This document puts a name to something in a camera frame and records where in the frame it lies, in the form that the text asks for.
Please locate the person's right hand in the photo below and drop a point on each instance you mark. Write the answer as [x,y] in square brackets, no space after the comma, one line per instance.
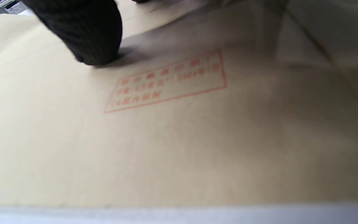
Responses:
[82,28]

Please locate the brown A4 envelope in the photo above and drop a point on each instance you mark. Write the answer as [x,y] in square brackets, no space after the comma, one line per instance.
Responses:
[182,140]

